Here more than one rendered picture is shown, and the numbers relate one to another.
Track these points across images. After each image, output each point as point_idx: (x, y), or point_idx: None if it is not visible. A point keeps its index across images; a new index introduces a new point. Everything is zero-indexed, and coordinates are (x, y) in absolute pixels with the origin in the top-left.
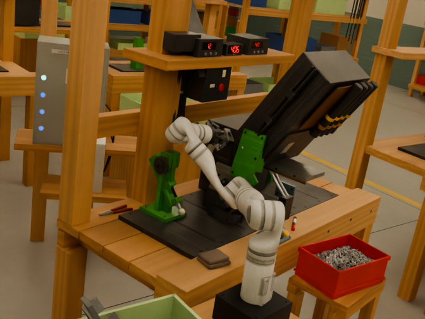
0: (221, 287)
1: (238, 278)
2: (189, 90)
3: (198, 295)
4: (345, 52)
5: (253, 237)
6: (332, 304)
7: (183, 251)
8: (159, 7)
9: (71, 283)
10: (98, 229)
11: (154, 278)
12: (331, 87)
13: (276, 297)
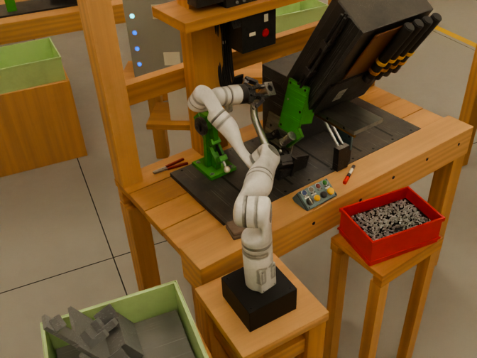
0: None
1: None
2: (231, 40)
3: (218, 268)
4: None
5: (247, 229)
6: (369, 270)
7: (217, 217)
8: None
9: (137, 233)
10: (147, 190)
11: (179, 250)
12: (368, 35)
13: (282, 281)
